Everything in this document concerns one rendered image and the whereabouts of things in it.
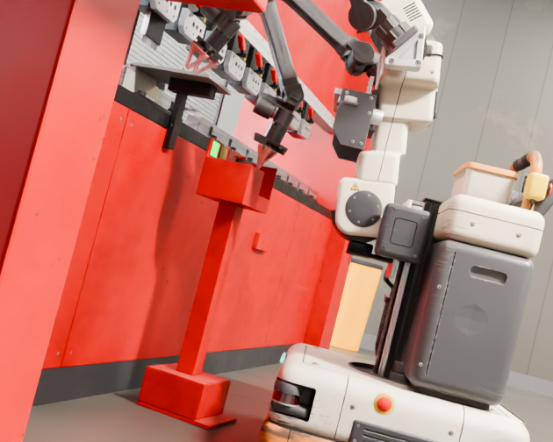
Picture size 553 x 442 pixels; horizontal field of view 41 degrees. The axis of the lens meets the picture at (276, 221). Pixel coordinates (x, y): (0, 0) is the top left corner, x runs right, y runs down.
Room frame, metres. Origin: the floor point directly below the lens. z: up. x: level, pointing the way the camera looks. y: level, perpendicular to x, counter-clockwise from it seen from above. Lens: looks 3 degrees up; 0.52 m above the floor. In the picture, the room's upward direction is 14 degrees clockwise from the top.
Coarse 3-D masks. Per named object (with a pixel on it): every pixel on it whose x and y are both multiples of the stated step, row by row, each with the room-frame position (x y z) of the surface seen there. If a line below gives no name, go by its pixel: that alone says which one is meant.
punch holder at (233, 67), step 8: (240, 32) 2.79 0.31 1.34; (232, 40) 2.76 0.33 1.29; (232, 48) 2.76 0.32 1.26; (248, 48) 2.90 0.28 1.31; (232, 56) 2.77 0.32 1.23; (224, 64) 2.76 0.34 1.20; (232, 64) 2.78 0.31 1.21; (240, 64) 2.85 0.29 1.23; (216, 72) 2.84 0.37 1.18; (224, 72) 2.80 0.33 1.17; (232, 72) 2.80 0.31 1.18; (240, 72) 2.87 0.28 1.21; (232, 80) 2.90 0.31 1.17; (240, 80) 2.88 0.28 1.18
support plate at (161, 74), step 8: (136, 64) 2.20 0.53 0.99; (144, 64) 2.20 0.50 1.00; (144, 72) 2.27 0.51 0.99; (152, 72) 2.25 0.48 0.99; (160, 72) 2.22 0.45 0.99; (168, 72) 2.19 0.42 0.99; (176, 72) 2.16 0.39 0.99; (184, 72) 2.15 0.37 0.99; (192, 72) 2.14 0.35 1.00; (160, 80) 2.33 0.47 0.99; (168, 80) 2.30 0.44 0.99; (192, 80) 2.21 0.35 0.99; (200, 80) 2.18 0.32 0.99; (208, 80) 2.16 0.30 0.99; (216, 80) 2.17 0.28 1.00; (224, 88) 2.23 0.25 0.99
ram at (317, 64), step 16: (320, 0) 3.53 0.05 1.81; (336, 0) 3.75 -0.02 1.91; (256, 16) 2.90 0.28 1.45; (288, 16) 3.20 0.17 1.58; (336, 16) 3.81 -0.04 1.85; (288, 32) 3.25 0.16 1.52; (304, 32) 3.43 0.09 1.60; (352, 32) 4.14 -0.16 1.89; (256, 48) 2.97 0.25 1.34; (304, 48) 3.48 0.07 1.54; (320, 48) 3.70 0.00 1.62; (272, 64) 3.16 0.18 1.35; (304, 64) 3.53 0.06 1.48; (320, 64) 3.76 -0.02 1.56; (336, 64) 4.01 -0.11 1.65; (304, 80) 3.58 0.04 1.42; (320, 80) 3.82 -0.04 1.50; (336, 80) 4.07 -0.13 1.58; (304, 96) 3.64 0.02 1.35; (320, 96) 3.88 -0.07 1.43; (320, 112) 3.95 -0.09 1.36
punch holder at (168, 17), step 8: (144, 0) 2.21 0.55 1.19; (152, 0) 2.20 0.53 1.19; (160, 0) 2.22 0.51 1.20; (144, 8) 2.24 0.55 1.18; (152, 8) 2.21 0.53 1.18; (160, 8) 2.23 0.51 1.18; (168, 8) 2.27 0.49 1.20; (176, 8) 2.32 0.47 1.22; (160, 16) 2.28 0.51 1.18; (168, 16) 2.28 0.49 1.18; (176, 16) 2.33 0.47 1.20
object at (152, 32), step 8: (152, 16) 2.26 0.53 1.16; (144, 24) 2.25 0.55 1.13; (152, 24) 2.27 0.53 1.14; (160, 24) 2.31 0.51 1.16; (144, 32) 2.25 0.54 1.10; (152, 32) 2.28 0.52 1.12; (160, 32) 2.33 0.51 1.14; (144, 40) 2.27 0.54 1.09; (152, 40) 2.30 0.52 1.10; (160, 40) 2.34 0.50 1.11; (152, 48) 2.32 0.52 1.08
